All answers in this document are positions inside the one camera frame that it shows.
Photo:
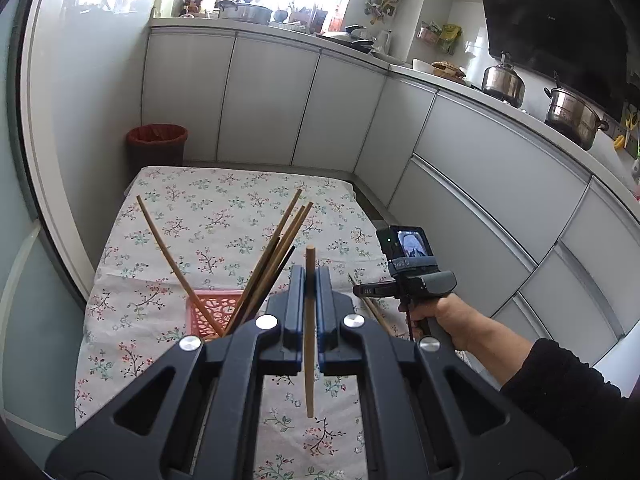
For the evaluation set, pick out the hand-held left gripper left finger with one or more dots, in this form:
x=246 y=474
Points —
x=299 y=310

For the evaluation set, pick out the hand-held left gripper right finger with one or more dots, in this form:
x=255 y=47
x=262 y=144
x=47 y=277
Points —
x=322 y=310

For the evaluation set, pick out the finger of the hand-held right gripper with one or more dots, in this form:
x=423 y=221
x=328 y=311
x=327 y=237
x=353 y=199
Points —
x=375 y=290

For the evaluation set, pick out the light wooden chopstick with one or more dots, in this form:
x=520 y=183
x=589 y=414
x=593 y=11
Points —
x=309 y=390
x=376 y=312
x=370 y=311

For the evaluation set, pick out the black chopstick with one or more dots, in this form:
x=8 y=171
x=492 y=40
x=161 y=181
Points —
x=280 y=275

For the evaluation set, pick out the brown wooden chopstick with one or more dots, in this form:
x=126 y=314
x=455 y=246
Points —
x=280 y=230
x=165 y=250
x=292 y=227

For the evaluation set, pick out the pink plastic basket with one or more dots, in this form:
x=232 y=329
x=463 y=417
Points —
x=215 y=305

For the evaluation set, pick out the bundle of wooden chopsticks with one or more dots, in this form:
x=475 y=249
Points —
x=305 y=215

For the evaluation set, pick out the person's right forearm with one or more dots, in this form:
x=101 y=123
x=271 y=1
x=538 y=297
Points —
x=575 y=410

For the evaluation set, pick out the person's right hand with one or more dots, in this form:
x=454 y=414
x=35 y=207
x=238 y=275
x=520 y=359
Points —
x=455 y=317

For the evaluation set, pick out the floral tablecloth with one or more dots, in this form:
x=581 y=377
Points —
x=225 y=220

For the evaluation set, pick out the white kitchen countertop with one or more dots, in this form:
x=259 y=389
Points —
x=500 y=105

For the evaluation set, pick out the white kitchen cabinets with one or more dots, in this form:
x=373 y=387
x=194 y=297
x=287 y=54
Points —
x=275 y=100

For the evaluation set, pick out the plate of bread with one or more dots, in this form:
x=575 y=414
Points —
x=449 y=70

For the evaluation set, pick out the white bowl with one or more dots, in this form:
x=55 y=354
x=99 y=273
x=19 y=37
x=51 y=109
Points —
x=423 y=65

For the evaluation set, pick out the steel kettle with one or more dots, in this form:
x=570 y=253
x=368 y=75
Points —
x=502 y=82

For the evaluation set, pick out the red trash bin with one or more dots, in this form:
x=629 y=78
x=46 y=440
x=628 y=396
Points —
x=156 y=142

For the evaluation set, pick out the steel stockpot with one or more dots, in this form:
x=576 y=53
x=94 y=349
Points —
x=572 y=115

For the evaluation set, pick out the white jug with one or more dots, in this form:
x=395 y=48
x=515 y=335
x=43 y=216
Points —
x=383 y=41

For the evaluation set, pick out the yellow green packet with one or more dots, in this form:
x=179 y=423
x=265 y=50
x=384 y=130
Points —
x=451 y=36

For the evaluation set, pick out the black frying pan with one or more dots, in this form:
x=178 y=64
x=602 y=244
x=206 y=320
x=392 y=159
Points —
x=357 y=35

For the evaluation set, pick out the red bottle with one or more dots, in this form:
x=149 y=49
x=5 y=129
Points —
x=336 y=20

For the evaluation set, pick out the glass sliding door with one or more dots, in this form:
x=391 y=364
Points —
x=30 y=210

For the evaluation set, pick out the black range hood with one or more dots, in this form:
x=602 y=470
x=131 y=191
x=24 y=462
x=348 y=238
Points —
x=550 y=15

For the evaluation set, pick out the large steel pot with lid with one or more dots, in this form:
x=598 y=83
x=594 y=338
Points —
x=245 y=12

